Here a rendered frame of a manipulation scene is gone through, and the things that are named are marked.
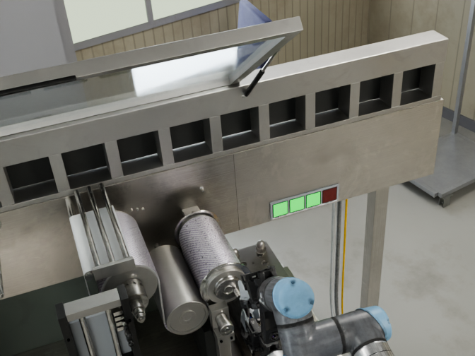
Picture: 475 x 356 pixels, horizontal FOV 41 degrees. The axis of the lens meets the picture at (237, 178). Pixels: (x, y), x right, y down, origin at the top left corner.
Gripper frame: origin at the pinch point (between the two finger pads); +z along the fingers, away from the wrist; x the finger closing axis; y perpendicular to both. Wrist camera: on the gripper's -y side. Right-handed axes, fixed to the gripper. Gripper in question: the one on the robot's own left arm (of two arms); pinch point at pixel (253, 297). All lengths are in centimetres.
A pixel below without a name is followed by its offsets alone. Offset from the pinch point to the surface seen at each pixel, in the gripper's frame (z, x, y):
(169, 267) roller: 30.8, 13.8, 11.4
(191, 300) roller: 19.6, 11.9, 1.7
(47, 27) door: 208, 22, 152
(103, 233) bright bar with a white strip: 12.8, 29.8, 25.3
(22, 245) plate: 39, 51, 29
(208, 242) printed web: 23.3, 2.4, 15.2
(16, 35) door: 205, 40, 149
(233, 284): 16.1, 0.4, 2.9
